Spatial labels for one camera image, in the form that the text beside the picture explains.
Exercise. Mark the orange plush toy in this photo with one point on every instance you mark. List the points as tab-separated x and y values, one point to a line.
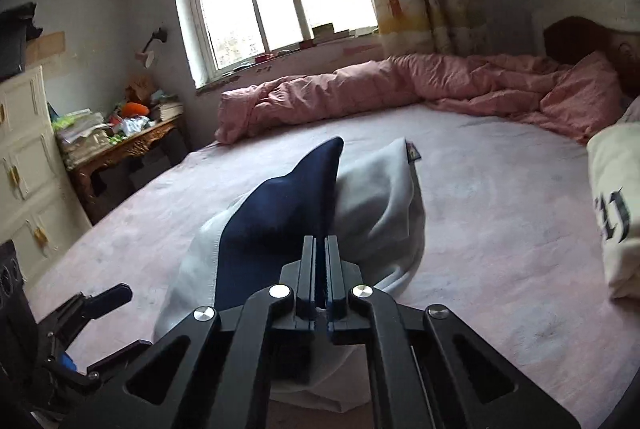
136	108

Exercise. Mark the stack of papers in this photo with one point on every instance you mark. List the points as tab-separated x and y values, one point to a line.
82	134

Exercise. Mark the books on windowsill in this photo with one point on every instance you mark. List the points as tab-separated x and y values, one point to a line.
330	32

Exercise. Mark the pink checked quilt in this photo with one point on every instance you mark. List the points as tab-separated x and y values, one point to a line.
400	84

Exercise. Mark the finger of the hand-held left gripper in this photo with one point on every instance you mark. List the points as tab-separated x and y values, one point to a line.
100	366
85	309

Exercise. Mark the folded cream printed sweatshirt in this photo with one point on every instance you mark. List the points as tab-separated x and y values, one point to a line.
615	169

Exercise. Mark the black bag on cabinet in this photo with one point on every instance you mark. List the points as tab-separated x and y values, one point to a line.
15	39

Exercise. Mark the carved wooden side table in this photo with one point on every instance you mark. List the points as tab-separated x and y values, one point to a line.
135	146

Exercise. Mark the white and navy baseball jacket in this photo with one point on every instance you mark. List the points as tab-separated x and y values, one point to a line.
380	204

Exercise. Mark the cream drawer cabinet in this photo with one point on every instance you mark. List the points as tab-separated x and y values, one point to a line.
30	169

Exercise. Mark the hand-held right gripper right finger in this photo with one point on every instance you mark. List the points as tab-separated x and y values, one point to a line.
400	359

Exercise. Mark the brown paper bag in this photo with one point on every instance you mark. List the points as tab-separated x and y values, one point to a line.
140	89

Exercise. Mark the clear plastic bag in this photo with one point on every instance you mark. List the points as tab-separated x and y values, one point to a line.
134	125

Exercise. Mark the pink wall lamp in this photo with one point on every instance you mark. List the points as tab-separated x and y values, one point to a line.
146	58

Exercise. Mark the carved wooden headboard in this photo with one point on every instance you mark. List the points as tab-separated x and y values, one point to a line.
575	39

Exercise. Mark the bed with pink sheet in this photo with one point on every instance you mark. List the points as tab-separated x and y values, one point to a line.
500	234

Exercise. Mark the pale pillow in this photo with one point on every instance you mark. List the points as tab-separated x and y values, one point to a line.
631	111

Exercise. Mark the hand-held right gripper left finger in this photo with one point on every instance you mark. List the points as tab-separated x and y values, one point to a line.
240	359

